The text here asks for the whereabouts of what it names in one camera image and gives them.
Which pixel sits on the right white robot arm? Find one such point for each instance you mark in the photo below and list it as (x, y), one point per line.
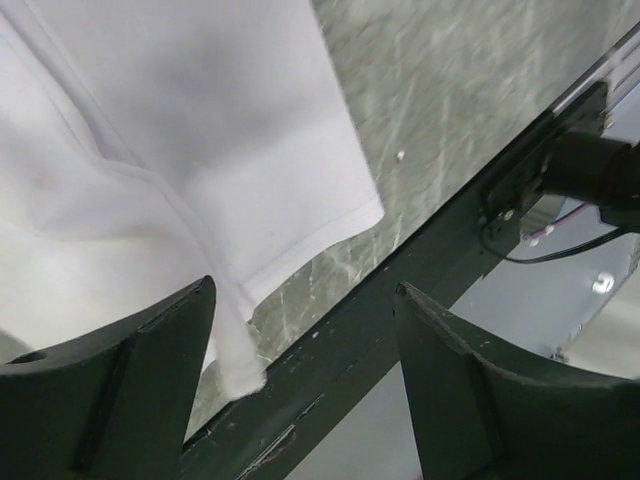
(598, 171)

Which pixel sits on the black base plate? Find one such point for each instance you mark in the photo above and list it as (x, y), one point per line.
(319, 380)

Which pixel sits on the white t shirt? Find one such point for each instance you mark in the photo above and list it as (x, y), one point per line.
(146, 144)

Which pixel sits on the aluminium frame rail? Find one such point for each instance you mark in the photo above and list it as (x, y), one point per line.
(617, 69)

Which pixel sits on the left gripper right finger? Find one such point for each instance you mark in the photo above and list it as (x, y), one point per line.
(483, 408)

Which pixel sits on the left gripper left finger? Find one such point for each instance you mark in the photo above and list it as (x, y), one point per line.
(111, 404)

